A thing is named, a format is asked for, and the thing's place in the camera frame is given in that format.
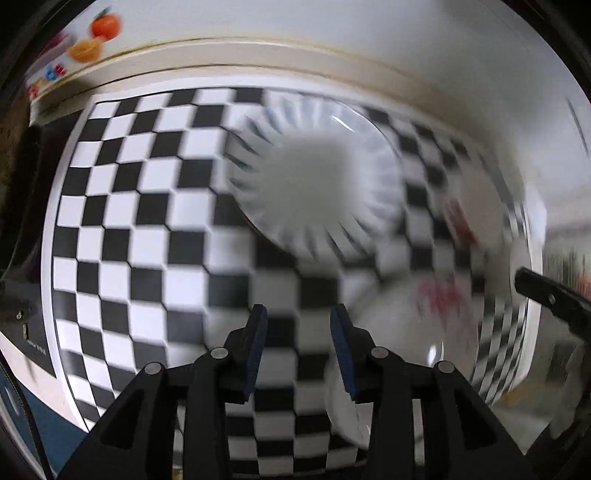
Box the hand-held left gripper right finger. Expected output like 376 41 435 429
329 305 539 480

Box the dark blue sheet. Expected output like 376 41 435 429
0 369 90 467

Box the fruit wall poster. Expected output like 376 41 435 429
25 7 123 100

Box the white plate with blue petals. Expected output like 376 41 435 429
224 90 409 264

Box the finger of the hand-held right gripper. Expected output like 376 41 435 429
514 268 591 344

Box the black cable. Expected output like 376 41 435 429
0 360 54 480

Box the white plate with red flowers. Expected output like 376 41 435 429
325 185 513 444

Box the black device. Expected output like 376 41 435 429
0 106 61 377

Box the black and white checkered mat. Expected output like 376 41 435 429
41 88 543 476

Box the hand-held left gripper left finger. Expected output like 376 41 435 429
55 305 269 480

